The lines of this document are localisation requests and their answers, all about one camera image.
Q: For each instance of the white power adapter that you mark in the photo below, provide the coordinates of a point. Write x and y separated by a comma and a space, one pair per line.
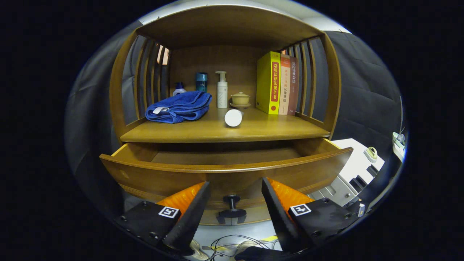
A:
361, 210

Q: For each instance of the wooden cabinet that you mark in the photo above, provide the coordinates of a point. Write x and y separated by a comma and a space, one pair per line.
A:
224, 25

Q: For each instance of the dark red book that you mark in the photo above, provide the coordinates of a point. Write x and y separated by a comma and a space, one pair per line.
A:
293, 87

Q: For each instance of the white green tube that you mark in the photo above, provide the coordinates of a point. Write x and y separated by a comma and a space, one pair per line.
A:
233, 118

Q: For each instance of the wooden drawer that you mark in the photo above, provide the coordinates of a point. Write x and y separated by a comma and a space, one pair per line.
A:
232, 175

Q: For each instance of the yellow book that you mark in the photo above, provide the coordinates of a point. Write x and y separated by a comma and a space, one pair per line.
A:
264, 83

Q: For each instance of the white side cabinet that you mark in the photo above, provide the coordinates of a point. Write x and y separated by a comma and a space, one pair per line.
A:
353, 163

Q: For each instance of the beige book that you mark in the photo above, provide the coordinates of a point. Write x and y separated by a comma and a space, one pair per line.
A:
285, 87

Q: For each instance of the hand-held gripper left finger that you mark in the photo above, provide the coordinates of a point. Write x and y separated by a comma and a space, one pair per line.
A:
190, 221

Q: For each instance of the white pump bottle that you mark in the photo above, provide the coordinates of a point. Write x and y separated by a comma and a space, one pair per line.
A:
222, 94

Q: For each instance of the blue towel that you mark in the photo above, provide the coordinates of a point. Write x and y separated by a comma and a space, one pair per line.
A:
181, 107

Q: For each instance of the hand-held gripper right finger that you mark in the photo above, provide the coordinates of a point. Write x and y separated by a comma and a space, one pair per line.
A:
279, 217

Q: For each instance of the beige lidded teacup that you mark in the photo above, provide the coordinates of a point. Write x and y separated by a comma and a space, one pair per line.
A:
240, 99

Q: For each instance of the small white blue-capped bottle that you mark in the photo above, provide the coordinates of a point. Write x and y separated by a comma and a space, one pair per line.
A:
179, 90

